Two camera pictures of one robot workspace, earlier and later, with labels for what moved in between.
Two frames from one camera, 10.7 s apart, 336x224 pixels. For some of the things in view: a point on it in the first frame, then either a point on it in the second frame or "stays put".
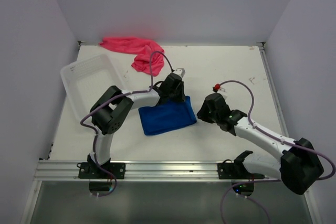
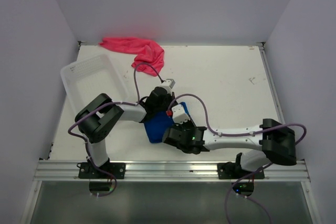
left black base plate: [92, 170] stays put
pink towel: [144, 48] stays put
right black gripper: [201, 114] → [177, 126]
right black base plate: [235, 171] stays put
